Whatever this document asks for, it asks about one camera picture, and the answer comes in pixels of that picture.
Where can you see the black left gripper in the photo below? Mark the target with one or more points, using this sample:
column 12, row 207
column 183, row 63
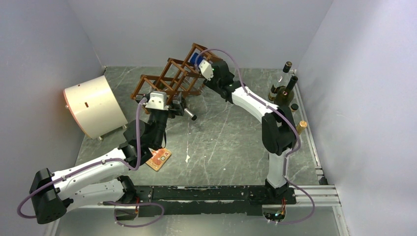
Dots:
column 178, row 104

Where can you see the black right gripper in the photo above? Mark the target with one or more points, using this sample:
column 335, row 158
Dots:
column 210, row 84

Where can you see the green bottle silver cap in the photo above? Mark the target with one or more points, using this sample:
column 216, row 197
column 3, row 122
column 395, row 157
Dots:
column 187, row 112

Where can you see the brown wooden wine rack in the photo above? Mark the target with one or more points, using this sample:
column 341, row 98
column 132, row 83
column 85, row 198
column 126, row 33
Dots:
column 178, row 75

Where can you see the blue clear plastic bottle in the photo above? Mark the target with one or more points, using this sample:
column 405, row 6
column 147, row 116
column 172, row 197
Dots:
column 196, row 59

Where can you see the dark green wine bottle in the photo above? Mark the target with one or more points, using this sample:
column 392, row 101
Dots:
column 285, row 94

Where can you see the clear bottle white label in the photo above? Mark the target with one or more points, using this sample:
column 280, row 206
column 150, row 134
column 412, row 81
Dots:
column 294, row 108

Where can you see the brown bottle gold foil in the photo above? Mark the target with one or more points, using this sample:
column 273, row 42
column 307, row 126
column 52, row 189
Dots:
column 301, row 126

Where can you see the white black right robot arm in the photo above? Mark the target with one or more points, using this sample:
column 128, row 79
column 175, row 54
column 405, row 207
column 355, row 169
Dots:
column 279, row 135

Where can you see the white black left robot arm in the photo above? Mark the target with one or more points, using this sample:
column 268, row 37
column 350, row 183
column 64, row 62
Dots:
column 103, row 179

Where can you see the white cone lamp shade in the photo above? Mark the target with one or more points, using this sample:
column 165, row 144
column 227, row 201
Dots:
column 94, row 107

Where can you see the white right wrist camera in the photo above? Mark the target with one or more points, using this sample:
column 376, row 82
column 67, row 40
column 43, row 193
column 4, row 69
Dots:
column 206, row 69

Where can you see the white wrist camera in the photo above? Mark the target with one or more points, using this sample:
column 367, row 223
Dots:
column 157, row 101
column 206, row 69

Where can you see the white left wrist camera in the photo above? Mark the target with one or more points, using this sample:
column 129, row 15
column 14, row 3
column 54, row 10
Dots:
column 157, row 101

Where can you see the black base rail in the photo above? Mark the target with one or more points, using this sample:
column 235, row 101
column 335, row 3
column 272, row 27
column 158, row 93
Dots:
column 188, row 200

